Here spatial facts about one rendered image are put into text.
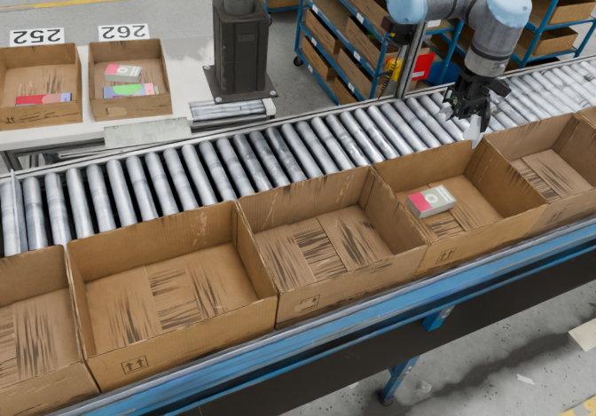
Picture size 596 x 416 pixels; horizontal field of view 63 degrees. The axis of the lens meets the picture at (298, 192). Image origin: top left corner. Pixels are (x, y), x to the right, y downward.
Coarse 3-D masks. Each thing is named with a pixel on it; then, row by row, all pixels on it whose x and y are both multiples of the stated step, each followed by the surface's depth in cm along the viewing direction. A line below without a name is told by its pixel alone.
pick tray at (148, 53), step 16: (96, 48) 198; (112, 48) 200; (128, 48) 202; (144, 48) 204; (160, 48) 203; (96, 64) 201; (128, 64) 203; (144, 64) 205; (160, 64) 206; (96, 80) 194; (144, 80) 197; (160, 80) 198; (96, 96) 188; (144, 96) 177; (160, 96) 179; (96, 112) 176; (112, 112) 178; (128, 112) 180; (144, 112) 182; (160, 112) 184
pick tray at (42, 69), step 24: (0, 48) 187; (24, 48) 190; (48, 48) 193; (72, 48) 195; (0, 72) 185; (24, 72) 193; (48, 72) 194; (72, 72) 196; (0, 96) 180; (72, 96) 186; (0, 120) 168; (24, 120) 170; (48, 120) 173; (72, 120) 176
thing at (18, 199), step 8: (16, 184) 151; (16, 192) 148; (16, 200) 145; (16, 208) 142; (16, 216) 140; (24, 216) 151; (16, 224) 138; (24, 224) 147; (24, 232) 144; (24, 240) 141; (24, 248) 139
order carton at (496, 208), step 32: (384, 160) 136; (416, 160) 142; (448, 160) 150; (480, 160) 151; (416, 192) 152; (480, 192) 154; (512, 192) 142; (448, 224) 145; (480, 224) 145; (512, 224) 130; (448, 256) 128; (480, 256) 138
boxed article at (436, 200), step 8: (424, 192) 147; (432, 192) 148; (440, 192) 148; (448, 192) 148; (408, 200) 146; (416, 200) 145; (424, 200) 145; (432, 200) 145; (440, 200) 146; (448, 200) 146; (416, 208) 144; (424, 208) 143; (432, 208) 143; (440, 208) 146; (424, 216) 145
